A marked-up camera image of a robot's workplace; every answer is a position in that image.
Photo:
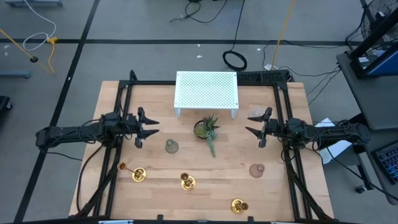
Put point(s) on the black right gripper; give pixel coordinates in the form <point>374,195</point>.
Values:
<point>273,127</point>

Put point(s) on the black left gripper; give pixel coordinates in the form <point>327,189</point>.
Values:
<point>136,126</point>

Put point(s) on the clear glass candle holder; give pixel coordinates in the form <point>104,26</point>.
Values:
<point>256,109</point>

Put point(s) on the green glass candle holder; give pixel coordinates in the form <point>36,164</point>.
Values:
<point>172,147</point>

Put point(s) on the pink glass candle holder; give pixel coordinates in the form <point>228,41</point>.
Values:
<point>255,171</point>

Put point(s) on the tall gold candlestick holder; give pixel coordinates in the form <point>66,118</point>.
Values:
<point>139,175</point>
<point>188,185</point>

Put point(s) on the short gold candlestick holder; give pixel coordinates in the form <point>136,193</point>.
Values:
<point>237,208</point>

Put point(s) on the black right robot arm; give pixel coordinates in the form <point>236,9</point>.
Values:
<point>335,132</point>

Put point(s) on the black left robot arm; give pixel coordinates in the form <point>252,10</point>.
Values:
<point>68,132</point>

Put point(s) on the black perforated panel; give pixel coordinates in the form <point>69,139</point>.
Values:
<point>264,76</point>

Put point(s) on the succulent plant in black pot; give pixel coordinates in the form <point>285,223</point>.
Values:
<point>203,130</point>

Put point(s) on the white power adapter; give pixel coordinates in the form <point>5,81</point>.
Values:
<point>267,66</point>

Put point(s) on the white perforated metal shelf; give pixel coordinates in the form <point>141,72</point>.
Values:
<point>205,90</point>

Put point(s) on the white paper sheet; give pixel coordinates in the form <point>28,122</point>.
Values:
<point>334,152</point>

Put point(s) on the yellow pole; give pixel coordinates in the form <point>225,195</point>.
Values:
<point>17,44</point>
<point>283,34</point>

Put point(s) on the black keyboard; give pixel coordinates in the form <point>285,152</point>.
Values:
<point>388,160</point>

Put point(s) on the black monitor with blue screen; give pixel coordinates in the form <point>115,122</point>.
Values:
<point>385,67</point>

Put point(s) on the grey table foot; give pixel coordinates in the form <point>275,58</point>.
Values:
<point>14,74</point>

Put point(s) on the grey keyboard desk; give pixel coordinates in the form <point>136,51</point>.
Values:
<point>391,189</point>

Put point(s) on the black caster base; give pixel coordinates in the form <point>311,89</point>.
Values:
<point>4,102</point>

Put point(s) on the black floor fan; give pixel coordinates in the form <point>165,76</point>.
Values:
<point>388,7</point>

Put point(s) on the black aluminium table frame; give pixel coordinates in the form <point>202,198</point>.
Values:
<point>149,82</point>

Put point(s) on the silver aluminium frame bracket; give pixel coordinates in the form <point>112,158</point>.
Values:
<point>280,222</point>
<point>115,222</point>

